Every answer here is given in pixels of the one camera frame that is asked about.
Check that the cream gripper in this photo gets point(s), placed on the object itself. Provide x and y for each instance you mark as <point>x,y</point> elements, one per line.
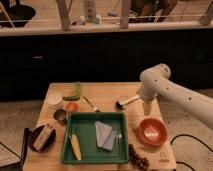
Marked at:
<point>147,108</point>

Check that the red bowl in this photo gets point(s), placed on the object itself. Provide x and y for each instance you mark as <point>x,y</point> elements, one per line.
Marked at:
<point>152,132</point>

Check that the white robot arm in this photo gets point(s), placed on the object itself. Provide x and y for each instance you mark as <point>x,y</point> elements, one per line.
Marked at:
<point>155,81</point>

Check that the metal spoon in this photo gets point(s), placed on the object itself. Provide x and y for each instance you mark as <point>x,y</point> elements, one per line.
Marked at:
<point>95,109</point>

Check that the blue folded cloth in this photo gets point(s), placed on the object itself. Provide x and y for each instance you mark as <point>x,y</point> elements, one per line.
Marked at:
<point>105,135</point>

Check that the bunch of dark grapes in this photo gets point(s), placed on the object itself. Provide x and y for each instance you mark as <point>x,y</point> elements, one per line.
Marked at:
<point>141,163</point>

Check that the green plastic tray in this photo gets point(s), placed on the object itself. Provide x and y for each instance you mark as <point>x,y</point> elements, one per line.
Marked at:
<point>82,124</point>

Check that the orange tomato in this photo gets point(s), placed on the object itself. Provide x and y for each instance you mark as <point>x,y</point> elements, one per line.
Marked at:
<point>71,107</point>

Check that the yellow corn cob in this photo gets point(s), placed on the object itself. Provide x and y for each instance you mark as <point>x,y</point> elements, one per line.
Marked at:
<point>76,147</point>

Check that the small metal cup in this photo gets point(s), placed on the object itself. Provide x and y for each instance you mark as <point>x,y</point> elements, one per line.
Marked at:
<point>60,115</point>

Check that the white cup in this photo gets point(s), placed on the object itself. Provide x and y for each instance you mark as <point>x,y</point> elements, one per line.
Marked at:
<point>54,99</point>

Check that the sandwich slice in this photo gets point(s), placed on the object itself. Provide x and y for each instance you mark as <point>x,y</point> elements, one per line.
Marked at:
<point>43,137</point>

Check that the dark round plate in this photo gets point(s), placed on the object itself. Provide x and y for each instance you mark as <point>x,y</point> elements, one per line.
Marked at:
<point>33,136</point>

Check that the black stand left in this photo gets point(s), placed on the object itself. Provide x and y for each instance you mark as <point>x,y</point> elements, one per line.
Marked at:
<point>17,166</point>

